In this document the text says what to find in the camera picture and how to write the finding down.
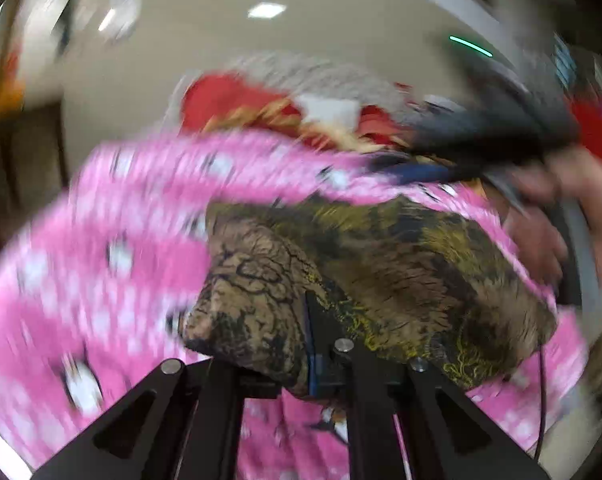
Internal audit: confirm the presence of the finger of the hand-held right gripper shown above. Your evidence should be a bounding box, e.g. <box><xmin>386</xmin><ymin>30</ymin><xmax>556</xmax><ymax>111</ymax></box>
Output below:
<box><xmin>371</xmin><ymin>152</ymin><xmax>482</xmax><ymax>186</ymax></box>

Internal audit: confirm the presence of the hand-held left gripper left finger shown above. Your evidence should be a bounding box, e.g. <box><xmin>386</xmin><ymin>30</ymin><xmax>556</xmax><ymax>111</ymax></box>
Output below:
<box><xmin>31</xmin><ymin>357</ymin><xmax>282</xmax><ymax>480</ymax></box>

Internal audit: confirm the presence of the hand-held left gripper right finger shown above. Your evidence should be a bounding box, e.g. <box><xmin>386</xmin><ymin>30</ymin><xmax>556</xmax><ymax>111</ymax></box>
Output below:
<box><xmin>303</xmin><ymin>290</ymin><xmax>552</xmax><ymax>480</ymax></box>

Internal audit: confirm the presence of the brown yellow patterned garment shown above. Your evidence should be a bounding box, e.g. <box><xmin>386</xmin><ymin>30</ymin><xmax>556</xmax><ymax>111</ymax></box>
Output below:
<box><xmin>181</xmin><ymin>195</ymin><xmax>559</xmax><ymax>401</ymax></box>

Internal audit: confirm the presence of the person's right hand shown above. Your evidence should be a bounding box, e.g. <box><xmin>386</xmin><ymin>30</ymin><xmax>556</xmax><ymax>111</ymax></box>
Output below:
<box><xmin>491</xmin><ymin>145</ymin><xmax>602</xmax><ymax>286</ymax></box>

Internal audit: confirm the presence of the red pillow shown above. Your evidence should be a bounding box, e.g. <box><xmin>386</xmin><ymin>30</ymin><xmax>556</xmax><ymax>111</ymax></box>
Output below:
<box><xmin>181</xmin><ymin>74</ymin><xmax>302</xmax><ymax>133</ymax></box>
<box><xmin>358</xmin><ymin>105</ymin><xmax>416</xmax><ymax>143</ymax></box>

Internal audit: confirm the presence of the white and red cloth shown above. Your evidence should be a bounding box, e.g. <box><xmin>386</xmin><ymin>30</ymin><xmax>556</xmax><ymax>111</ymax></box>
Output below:
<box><xmin>571</xmin><ymin>100</ymin><xmax>602</xmax><ymax>171</ymax></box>

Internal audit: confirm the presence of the grey fuzzy cloth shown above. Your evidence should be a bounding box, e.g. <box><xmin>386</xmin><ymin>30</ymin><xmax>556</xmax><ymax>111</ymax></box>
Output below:
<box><xmin>226</xmin><ymin>52</ymin><xmax>406</xmax><ymax>106</ymax></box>

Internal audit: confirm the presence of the pink printed blanket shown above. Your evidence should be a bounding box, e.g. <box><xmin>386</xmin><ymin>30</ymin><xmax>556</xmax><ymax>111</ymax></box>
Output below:
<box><xmin>0</xmin><ymin>132</ymin><xmax>592</xmax><ymax>480</ymax></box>

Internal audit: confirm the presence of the ceiling light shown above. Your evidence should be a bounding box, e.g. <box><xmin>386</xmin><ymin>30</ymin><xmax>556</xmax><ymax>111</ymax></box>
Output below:
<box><xmin>247</xmin><ymin>2</ymin><xmax>288</xmax><ymax>20</ymax></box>

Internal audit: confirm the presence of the dark wooden cabinet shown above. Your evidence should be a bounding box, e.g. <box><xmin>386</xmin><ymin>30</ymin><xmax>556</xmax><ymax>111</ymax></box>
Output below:
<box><xmin>0</xmin><ymin>105</ymin><xmax>66</xmax><ymax>241</ymax></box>

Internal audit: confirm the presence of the orange object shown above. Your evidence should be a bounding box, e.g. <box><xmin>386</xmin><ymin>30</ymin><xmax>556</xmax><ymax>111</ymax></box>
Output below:
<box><xmin>0</xmin><ymin>60</ymin><xmax>26</xmax><ymax>121</ymax></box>

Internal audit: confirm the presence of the thin black cable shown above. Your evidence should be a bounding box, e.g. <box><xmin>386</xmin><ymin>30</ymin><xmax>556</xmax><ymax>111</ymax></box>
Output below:
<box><xmin>533</xmin><ymin>340</ymin><xmax>549</xmax><ymax>466</ymax></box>

